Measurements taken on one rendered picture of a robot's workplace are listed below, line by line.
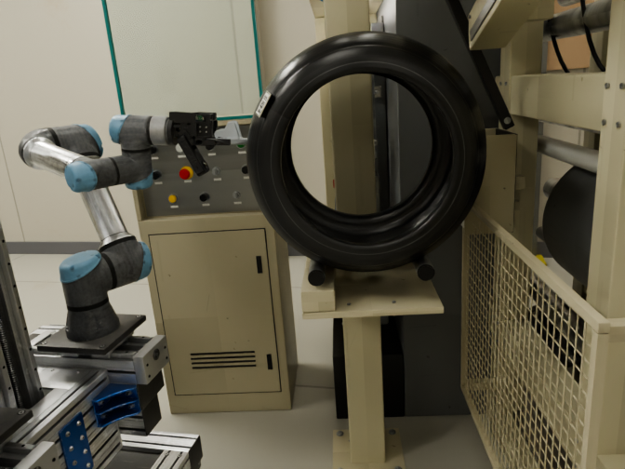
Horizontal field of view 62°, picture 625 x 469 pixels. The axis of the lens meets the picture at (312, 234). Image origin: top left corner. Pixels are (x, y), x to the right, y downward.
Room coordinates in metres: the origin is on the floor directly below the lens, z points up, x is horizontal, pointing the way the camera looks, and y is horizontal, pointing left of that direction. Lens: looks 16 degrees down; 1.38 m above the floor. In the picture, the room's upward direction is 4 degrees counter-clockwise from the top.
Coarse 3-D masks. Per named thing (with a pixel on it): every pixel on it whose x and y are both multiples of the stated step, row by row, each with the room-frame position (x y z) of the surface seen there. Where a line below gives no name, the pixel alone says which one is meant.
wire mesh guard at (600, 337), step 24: (480, 216) 1.40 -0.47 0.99; (504, 240) 1.18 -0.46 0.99; (528, 264) 1.02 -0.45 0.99; (504, 288) 1.19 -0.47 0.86; (552, 288) 0.89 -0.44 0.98; (480, 312) 1.40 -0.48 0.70; (480, 336) 1.40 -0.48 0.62; (528, 336) 1.02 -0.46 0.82; (552, 336) 0.89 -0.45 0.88; (576, 336) 0.80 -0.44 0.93; (600, 336) 0.72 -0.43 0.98; (504, 360) 1.17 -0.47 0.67; (528, 360) 1.01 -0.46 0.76; (552, 360) 0.89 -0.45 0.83; (600, 360) 0.72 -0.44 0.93; (480, 384) 1.39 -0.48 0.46; (504, 384) 1.16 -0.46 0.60; (600, 384) 0.71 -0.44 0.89; (504, 408) 1.16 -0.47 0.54; (600, 408) 0.71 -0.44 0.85; (480, 432) 1.34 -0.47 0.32; (576, 432) 0.77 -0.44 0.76; (504, 456) 1.14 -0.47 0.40; (528, 456) 0.98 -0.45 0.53; (552, 456) 0.86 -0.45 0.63
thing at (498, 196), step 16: (496, 128) 1.69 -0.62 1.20; (496, 144) 1.51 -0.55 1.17; (512, 144) 1.51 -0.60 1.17; (496, 160) 1.51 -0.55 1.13; (512, 160) 1.51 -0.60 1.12; (496, 176) 1.51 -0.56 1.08; (512, 176) 1.51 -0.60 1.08; (480, 192) 1.51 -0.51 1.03; (496, 192) 1.51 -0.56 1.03; (512, 192) 1.51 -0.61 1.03; (496, 208) 1.51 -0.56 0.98; (512, 208) 1.51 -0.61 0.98; (464, 224) 1.52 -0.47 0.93; (512, 224) 1.51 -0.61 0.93
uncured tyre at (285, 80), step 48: (336, 48) 1.25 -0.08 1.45; (384, 48) 1.23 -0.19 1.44; (288, 96) 1.24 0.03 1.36; (432, 96) 1.21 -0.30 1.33; (288, 144) 1.53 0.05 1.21; (432, 144) 1.50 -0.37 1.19; (480, 144) 1.23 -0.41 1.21; (288, 192) 1.52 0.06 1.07; (432, 192) 1.49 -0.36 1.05; (288, 240) 1.27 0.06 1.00; (336, 240) 1.23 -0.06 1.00; (384, 240) 1.46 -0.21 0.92; (432, 240) 1.22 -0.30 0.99
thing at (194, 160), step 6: (180, 138) 1.36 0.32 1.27; (186, 138) 1.36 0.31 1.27; (180, 144) 1.36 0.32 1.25; (186, 144) 1.36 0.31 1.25; (186, 150) 1.36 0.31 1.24; (192, 150) 1.35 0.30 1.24; (198, 150) 1.40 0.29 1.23; (186, 156) 1.36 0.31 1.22; (192, 156) 1.35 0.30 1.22; (198, 156) 1.37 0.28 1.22; (192, 162) 1.36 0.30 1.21; (198, 162) 1.35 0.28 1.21; (204, 162) 1.37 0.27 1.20; (198, 168) 1.35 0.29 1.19; (204, 168) 1.36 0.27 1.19; (198, 174) 1.36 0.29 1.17
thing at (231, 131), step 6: (228, 126) 1.35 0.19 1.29; (234, 126) 1.35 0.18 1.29; (216, 132) 1.35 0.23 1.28; (222, 132) 1.35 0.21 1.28; (228, 132) 1.35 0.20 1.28; (234, 132) 1.35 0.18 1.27; (216, 138) 1.35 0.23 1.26; (222, 138) 1.36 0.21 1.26; (228, 138) 1.35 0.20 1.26; (234, 138) 1.35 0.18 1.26; (234, 144) 1.35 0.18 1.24; (240, 144) 1.36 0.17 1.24
